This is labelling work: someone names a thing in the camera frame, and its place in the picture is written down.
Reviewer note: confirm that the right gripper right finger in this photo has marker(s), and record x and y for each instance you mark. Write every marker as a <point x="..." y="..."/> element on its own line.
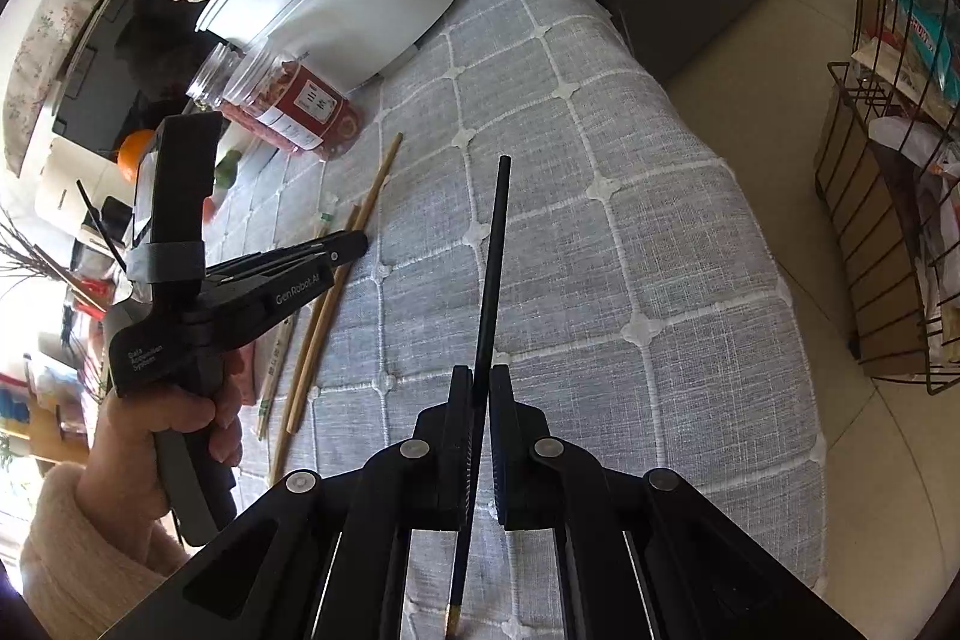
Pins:
<point x="508" y="450"/>

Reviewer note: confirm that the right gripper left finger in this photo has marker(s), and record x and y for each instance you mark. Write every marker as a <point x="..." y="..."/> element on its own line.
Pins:
<point x="455" y="452"/>

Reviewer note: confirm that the black chopstick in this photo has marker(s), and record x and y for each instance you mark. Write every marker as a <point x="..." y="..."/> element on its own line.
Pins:
<point x="479" y="390"/>

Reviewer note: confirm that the wooden chopstick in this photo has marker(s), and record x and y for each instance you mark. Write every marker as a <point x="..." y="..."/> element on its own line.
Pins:
<point x="356" y="227"/>
<point x="294" y="407"/>

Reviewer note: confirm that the person's left hand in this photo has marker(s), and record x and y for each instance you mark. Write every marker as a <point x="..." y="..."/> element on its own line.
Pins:
<point x="121" y="479"/>

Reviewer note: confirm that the large orange tangerine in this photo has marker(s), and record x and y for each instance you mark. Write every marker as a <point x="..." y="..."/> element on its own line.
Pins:
<point x="131" y="151"/>

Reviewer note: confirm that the grey checked tablecloth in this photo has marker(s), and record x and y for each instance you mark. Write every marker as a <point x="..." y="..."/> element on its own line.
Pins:
<point x="640" y="307"/>

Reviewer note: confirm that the clear jar silver lid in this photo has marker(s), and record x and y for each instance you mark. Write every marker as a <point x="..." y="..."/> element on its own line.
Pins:
<point x="207" y="89"/>

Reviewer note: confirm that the red-label goji jar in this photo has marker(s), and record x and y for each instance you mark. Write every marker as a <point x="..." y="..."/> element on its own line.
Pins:
<point x="282" y="95"/>

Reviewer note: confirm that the black microwave oven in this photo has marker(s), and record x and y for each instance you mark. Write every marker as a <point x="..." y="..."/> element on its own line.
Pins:
<point x="129" y="70"/>

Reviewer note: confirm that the cream fleece left sleeve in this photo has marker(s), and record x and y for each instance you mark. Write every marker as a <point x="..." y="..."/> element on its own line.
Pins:
<point x="74" y="581"/>

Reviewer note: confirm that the black wire rack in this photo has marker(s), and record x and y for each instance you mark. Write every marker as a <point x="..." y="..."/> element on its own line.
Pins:
<point x="887" y="170"/>

